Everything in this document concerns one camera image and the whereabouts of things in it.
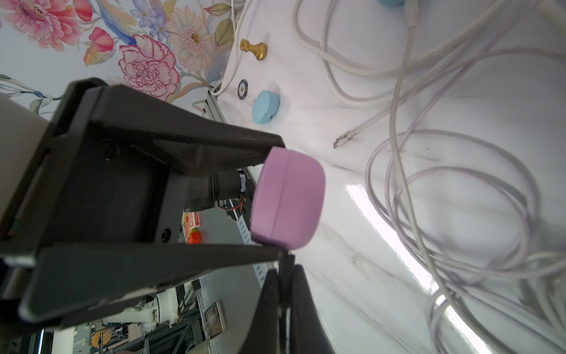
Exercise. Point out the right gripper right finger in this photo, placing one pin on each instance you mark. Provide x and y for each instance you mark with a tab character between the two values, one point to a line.
307	334

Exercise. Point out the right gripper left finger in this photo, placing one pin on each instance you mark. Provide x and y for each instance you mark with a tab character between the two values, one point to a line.
263	335

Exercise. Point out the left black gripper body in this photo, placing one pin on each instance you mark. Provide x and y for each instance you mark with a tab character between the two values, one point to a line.
84	186

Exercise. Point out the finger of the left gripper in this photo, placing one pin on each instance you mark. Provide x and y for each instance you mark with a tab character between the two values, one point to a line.
74	283
192	145

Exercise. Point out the pink earbud case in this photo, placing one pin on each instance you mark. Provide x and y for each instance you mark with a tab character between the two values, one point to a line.
288	200

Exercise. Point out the small black round disc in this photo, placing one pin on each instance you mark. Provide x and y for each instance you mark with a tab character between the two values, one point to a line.
242	89

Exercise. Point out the small brass knob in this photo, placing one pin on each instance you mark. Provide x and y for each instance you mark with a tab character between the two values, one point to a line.
259	51

